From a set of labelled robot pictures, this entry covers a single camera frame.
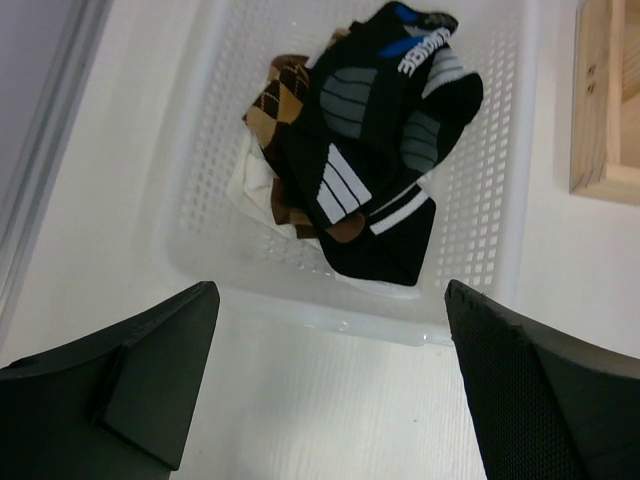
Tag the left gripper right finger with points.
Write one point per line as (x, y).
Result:
(544, 404)

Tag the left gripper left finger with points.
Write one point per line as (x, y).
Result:
(115, 404)

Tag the black grey blue sock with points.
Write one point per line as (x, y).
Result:
(387, 102)

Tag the white plastic bin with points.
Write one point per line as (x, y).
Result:
(480, 190)

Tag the black white sock in bin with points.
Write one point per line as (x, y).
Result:
(392, 245)

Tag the wooden clothes rack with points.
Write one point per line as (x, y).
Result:
(605, 125)

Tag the brown argyle sock in bin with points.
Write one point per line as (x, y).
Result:
(279, 104)

